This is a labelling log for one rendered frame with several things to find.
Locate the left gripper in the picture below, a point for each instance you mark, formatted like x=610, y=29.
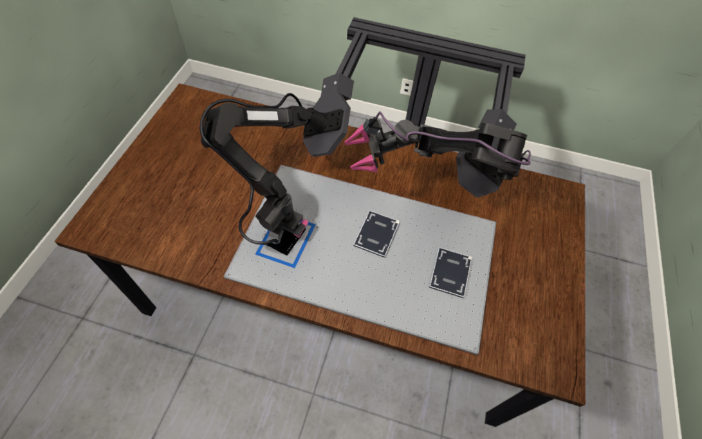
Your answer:
x=379, y=144

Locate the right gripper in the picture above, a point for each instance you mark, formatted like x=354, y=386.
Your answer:
x=289, y=223

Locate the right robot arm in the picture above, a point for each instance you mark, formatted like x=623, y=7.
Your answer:
x=228, y=115

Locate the blue tape outline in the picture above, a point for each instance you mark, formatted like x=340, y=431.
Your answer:
x=298, y=255

